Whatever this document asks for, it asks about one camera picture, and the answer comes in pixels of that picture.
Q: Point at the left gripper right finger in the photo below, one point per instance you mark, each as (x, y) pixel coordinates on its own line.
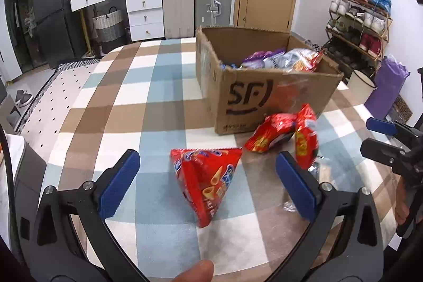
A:
(357, 253)

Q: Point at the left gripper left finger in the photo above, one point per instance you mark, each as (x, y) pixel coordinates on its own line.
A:
(71, 241)

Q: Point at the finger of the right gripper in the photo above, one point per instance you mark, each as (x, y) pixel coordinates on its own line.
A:
(386, 154)
(386, 127)

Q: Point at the purple silver snack bag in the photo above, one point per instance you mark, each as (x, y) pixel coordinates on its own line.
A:
(258, 59)

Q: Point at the red cone-snack chip bag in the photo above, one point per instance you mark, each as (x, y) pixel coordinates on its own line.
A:
(204, 177)

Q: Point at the white orange snack bag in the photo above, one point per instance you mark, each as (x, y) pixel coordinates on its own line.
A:
(298, 60)

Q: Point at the blue cookie snack packet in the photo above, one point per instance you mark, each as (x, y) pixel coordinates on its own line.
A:
(228, 66)

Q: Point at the person's right hand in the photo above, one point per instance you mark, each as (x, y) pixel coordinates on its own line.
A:
(401, 210)

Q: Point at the person's left hand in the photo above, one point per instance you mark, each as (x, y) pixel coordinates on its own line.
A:
(203, 271)

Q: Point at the white waste bin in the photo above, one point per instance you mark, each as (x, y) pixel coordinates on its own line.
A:
(360, 86)

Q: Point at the red white snack packet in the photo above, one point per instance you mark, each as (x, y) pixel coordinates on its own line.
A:
(306, 139)

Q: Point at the wooden shoe rack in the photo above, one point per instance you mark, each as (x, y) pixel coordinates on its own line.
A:
(358, 33)

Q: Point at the red snack bag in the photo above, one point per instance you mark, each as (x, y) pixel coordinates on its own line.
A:
(276, 128)

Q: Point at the white dotted mat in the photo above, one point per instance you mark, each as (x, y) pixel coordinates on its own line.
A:
(41, 123)

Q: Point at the grey slippers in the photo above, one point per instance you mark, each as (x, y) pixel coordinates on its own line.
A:
(23, 98)

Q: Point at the brown SF cardboard box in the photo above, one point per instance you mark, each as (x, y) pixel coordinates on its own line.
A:
(239, 100)

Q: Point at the plaid checkered rug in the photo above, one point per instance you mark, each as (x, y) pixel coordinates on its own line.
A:
(146, 97)

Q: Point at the black refrigerator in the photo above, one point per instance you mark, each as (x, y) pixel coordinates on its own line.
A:
(59, 30)

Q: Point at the woven laundry basket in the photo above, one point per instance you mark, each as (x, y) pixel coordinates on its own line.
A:
(110, 29)

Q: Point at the silver aluminium suitcase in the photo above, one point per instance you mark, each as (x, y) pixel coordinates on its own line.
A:
(212, 13)

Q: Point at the white drawer desk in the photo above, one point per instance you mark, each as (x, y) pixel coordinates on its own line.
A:
(145, 17)

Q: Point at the beige suitcase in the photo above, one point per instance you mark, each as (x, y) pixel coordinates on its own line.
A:
(178, 19)

